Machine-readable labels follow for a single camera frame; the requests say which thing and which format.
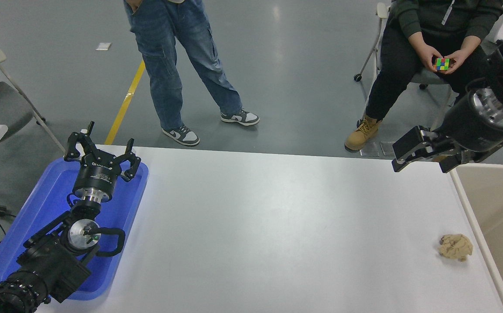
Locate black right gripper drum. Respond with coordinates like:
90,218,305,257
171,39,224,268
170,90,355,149
435,92,503,165

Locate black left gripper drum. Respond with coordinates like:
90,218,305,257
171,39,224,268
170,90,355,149
73,158,121,203

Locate tan paper ball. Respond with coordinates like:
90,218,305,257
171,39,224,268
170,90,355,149
438,233,473,262

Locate person's left hand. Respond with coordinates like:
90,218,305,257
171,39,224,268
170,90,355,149
441,47,473,75

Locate person's right hand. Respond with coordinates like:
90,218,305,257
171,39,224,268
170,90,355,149
419,43,445,73

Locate blue plastic tray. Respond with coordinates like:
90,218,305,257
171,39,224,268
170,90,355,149
0,156,150,301

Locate person in dark trousers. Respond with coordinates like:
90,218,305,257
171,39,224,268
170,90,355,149
345,0,503,151

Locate grey folding chair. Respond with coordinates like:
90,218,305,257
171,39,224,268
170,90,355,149
0,43,66,153

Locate person in jeans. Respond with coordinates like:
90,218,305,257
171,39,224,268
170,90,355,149
123,0,260,147

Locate grey chair with castors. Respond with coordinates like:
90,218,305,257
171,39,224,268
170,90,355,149
353,0,458,131

